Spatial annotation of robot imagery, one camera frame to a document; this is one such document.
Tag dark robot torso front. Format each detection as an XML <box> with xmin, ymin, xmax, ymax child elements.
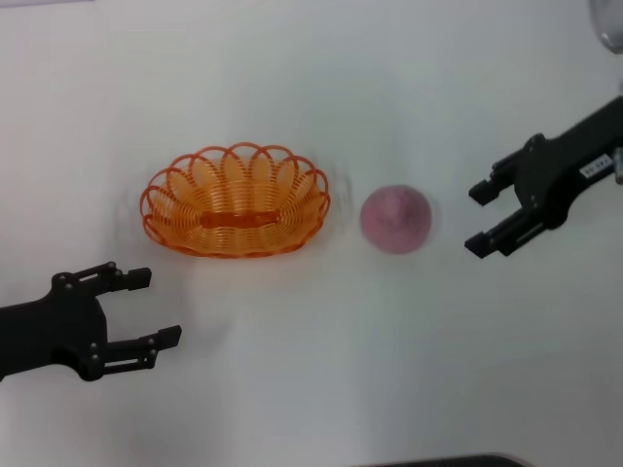
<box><xmin>369</xmin><ymin>454</ymin><xmax>536</xmax><ymax>467</ymax></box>

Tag orange woven plastic basket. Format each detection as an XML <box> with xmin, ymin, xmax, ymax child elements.
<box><xmin>139</xmin><ymin>141</ymin><xmax>332</xmax><ymax>259</ymax></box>

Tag pink round peach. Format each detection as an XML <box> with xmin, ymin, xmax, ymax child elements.
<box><xmin>359</xmin><ymin>184</ymin><xmax>433</xmax><ymax>255</ymax></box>

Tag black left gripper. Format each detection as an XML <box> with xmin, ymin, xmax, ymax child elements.
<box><xmin>0</xmin><ymin>261</ymin><xmax>184</xmax><ymax>383</ymax></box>

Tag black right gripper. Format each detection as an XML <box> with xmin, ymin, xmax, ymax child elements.
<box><xmin>463</xmin><ymin>94</ymin><xmax>623</xmax><ymax>260</ymax></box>

